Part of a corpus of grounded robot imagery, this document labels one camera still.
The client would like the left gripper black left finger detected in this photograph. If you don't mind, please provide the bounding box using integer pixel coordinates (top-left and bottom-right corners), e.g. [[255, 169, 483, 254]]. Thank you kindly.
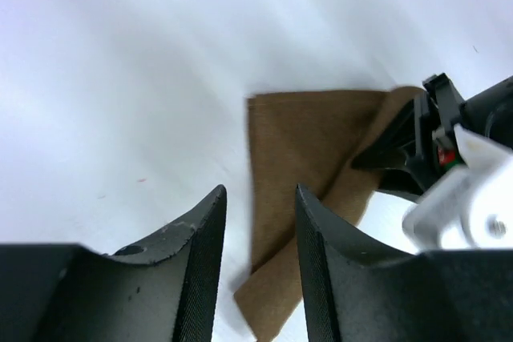
[[1, 186, 227, 341]]

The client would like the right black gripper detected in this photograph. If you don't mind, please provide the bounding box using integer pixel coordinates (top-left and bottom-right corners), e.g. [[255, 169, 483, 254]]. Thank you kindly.
[[352, 73, 512, 202]]

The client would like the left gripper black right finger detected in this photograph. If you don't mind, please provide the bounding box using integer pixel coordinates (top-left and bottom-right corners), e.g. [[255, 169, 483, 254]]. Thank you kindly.
[[295, 186, 512, 341]]

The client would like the brown cloth napkin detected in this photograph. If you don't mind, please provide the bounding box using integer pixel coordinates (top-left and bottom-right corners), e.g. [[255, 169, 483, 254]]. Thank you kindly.
[[234, 87, 419, 341]]

